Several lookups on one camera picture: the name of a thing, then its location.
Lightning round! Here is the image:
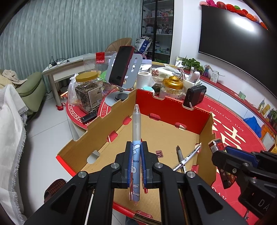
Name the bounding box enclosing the beige chair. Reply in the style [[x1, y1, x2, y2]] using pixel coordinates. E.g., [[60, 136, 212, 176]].
[[105, 38, 132, 52]]

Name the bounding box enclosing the gold lid glass jar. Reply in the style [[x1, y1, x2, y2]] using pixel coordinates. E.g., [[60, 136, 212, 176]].
[[159, 75, 183, 100]]

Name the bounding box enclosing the blue plastic bag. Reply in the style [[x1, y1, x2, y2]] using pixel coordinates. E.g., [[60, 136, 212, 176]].
[[243, 116, 262, 138]]

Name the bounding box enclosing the grey phone stand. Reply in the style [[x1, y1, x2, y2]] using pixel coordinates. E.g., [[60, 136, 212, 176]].
[[104, 53, 143, 106]]

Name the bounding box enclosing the black portable radio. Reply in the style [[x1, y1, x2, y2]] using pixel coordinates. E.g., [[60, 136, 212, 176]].
[[183, 85, 207, 108]]

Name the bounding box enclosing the white paper roll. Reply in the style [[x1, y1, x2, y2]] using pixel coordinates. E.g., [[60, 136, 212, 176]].
[[136, 71, 151, 89]]

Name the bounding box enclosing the red cardboard fruit box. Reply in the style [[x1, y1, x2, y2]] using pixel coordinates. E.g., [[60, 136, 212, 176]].
[[55, 88, 217, 224]]

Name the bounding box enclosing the blue white cartoon pen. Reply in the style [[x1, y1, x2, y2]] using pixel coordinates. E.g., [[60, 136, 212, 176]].
[[131, 104, 141, 206]]

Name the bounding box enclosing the yellow lid snack jar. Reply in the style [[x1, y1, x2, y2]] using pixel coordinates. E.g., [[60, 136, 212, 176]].
[[74, 71, 103, 114]]

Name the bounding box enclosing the patterned red lighter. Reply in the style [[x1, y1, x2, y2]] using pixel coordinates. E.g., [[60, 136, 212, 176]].
[[208, 139, 236, 189]]

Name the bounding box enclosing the white cloth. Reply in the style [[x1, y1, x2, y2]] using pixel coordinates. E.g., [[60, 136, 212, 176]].
[[1, 84, 28, 224]]

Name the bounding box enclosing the green potted plant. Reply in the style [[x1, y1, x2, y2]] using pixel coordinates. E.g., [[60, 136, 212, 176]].
[[182, 57, 204, 74]]

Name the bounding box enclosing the silver K-2020 pen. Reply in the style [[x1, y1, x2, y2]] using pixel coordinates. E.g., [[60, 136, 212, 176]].
[[173, 143, 201, 171]]

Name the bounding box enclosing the white blue cap bottle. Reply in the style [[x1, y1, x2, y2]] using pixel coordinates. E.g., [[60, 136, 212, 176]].
[[142, 86, 155, 94]]

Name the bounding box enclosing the white side table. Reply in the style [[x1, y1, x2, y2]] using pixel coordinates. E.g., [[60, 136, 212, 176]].
[[42, 55, 85, 111]]

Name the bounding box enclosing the red smartphone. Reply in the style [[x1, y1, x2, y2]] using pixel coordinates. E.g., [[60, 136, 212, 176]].
[[108, 46, 135, 87]]

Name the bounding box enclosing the glass display cabinet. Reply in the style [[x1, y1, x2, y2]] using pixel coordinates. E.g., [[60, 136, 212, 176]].
[[141, 0, 174, 63]]

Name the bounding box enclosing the grey silver pen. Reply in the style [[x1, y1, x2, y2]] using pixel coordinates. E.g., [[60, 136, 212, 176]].
[[176, 146, 186, 173]]

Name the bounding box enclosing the black wall television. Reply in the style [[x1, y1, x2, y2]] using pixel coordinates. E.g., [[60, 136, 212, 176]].
[[198, 6, 276, 95]]

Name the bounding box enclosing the green sofa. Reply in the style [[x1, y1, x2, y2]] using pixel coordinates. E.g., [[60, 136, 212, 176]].
[[0, 69, 47, 113]]

